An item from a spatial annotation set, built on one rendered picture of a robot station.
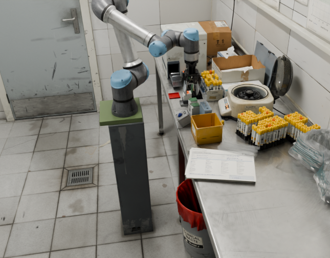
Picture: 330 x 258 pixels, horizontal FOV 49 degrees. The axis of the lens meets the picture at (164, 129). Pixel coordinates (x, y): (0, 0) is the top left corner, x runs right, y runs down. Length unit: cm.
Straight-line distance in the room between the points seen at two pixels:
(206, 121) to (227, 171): 38
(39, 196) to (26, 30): 159
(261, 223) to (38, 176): 222
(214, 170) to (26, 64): 265
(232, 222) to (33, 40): 285
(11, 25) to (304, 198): 302
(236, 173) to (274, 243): 38
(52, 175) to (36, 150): 45
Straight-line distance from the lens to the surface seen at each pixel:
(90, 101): 399
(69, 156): 341
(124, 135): 209
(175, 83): 237
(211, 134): 182
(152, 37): 179
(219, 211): 149
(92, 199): 291
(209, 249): 235
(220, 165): 169
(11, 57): 390
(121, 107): 204
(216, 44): 292
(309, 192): 164
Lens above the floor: 192
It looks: 32 degrees down
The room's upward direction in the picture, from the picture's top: 3 degrees counter-clockwise
